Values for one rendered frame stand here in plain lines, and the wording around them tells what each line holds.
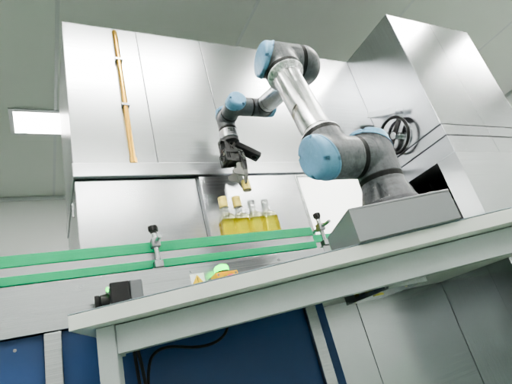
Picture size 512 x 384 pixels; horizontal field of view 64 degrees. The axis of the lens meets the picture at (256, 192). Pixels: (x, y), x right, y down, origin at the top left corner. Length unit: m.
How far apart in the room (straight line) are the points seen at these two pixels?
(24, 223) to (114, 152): 3.14
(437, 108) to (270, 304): 1.57
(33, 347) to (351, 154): 0.90
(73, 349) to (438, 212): 0.94
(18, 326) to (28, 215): 3.69
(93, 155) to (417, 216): 1.20
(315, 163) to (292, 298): 0.33
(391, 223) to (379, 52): 1.68
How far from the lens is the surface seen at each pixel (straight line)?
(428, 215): 1.02
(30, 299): 1.17
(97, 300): 1.13
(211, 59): 2.20
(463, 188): 2.12
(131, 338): 0.96
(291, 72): 1.25
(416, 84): 2.33
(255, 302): 0.94
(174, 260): 1.25
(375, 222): 0.97
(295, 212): 1.82
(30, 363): 1.17
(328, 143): 1.02
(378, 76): 2.52
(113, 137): 1.76
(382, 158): 1.11
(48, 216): 4.81
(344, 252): 0.94
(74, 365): 1.16
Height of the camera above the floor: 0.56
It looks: 23 degrees up
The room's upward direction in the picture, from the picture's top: 15 degrees counter-clockwise
